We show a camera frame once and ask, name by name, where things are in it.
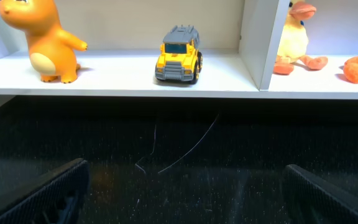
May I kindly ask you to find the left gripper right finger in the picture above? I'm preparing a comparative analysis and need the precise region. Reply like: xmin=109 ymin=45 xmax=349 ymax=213
xmin=282 ymin=164 xmax=358 ymax=224

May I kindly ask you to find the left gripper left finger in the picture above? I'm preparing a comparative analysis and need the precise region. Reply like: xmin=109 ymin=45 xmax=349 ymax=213
xmin=0 ymin=157 xmax=91 ymax=224

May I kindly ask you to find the orange rubber toy figure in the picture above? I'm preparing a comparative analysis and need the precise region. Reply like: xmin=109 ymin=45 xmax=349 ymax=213
xmin=0 ymin=0 xmax=89 ymax=85

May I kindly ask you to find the grey and yellow toy truck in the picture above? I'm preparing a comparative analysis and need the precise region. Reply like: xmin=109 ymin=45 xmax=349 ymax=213
xmin=154 ymin=24 xmax=204 ymax=85

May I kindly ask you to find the white shelf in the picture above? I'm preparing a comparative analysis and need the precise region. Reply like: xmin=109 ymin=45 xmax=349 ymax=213
xmin=0 ymin=0 xmax=358 ymax=121

